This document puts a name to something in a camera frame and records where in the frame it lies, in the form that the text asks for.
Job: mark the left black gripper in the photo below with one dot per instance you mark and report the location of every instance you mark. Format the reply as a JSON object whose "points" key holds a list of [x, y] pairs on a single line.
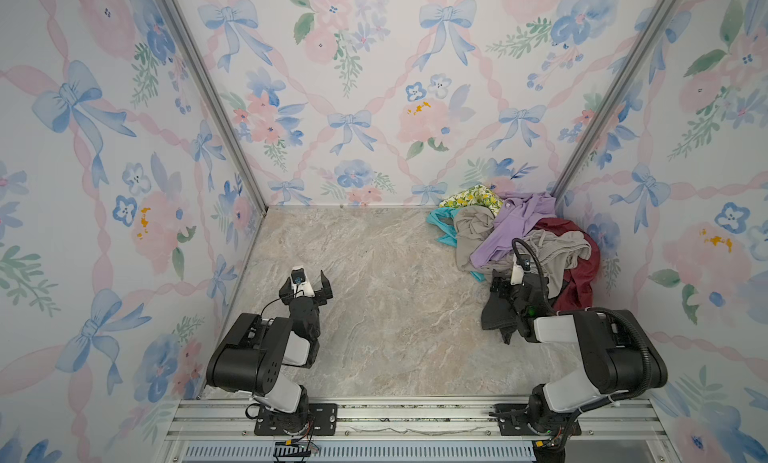
{"points": [[325, 289]]}

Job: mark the teal cloth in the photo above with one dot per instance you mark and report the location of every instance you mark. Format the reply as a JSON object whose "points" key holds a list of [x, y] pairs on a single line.
{"points": [[464, 229]]}

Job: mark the dark grey cloth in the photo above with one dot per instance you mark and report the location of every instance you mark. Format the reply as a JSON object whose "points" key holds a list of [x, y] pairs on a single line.
{"points": [[499, 313]]}

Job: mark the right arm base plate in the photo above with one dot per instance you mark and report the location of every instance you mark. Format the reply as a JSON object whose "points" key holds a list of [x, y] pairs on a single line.
{"points": [[517, 419]]}

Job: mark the yellow floral cloth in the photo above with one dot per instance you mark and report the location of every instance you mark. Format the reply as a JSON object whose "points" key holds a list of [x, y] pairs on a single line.
{"points": [[478, 195]]}

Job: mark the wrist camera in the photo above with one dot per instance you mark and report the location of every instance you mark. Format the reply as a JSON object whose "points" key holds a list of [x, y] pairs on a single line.
{"points": [[300, 285], [521, 266]]}

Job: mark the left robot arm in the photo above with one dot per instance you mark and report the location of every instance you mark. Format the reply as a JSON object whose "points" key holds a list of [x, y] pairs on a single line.
{"points": [[253, 352]]}

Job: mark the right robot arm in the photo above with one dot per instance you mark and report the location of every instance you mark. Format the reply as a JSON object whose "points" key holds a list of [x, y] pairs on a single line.
{"points": [[618, 360]]}

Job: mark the corner aluminium post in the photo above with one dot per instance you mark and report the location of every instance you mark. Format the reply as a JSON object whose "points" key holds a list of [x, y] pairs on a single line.
{"points": [[641, 49], [180, 30]]}

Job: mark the beige grey cloth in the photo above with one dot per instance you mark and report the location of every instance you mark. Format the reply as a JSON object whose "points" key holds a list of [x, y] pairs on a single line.
{"points": [[556, 253]]}

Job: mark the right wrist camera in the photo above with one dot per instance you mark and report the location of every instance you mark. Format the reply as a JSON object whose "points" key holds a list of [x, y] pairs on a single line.
{"points": [[521, 266]]}

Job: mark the left corner aluminium post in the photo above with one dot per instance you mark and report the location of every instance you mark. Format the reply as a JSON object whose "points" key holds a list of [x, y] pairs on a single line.
{"points": [[180, 30]]}

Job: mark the white ventilation grille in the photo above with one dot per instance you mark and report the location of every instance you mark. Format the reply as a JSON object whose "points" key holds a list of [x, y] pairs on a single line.
{"points": [[360, 451]]}

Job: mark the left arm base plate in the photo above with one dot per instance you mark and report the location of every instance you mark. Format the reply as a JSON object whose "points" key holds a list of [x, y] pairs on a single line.
{"points": [[310, 419]]}

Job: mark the lilac cloth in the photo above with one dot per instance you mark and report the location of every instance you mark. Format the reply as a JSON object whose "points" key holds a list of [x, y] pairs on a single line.
{"points": [[518, 215]]}

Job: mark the maroon cloth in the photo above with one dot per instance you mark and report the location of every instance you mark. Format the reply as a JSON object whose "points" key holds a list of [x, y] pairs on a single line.
{"points": [[577, 292]]}

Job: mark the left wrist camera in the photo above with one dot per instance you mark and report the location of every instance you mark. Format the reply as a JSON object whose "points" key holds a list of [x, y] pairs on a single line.
{"points": [[300, 285]]}

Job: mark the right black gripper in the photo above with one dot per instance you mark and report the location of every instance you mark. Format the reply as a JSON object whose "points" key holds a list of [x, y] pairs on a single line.
{"points": [[498, 278]]}

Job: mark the right corner aluminium post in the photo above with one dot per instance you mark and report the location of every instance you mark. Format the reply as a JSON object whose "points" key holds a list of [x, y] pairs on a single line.
{"points": [[641, 49]]}

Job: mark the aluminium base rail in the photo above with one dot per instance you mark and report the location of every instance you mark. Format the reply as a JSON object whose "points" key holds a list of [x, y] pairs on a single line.
{"points": [[416, 418]]}

